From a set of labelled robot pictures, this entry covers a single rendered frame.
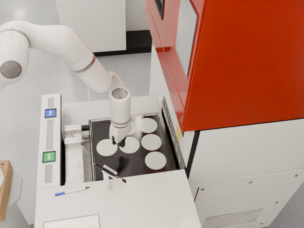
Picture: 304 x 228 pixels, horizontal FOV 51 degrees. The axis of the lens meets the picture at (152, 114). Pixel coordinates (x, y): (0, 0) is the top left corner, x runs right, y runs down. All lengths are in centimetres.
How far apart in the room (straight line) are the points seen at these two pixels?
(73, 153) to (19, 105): 163
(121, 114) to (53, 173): 40
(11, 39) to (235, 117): 80
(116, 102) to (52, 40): 34
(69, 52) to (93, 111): 81
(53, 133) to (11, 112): 155
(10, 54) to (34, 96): 219
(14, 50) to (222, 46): 60
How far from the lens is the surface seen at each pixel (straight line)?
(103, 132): 161
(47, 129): 159
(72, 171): 152
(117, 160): 150
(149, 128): 162
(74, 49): 105
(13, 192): 160
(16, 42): 105
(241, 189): 175
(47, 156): 148
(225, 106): 116
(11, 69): 100
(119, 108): 123
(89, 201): 134
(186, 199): 134
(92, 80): 112
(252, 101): 119
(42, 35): 105
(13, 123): 299
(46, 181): 142
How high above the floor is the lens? 215
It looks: 48 degrees down
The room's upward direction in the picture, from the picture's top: 4 degrees clockwise
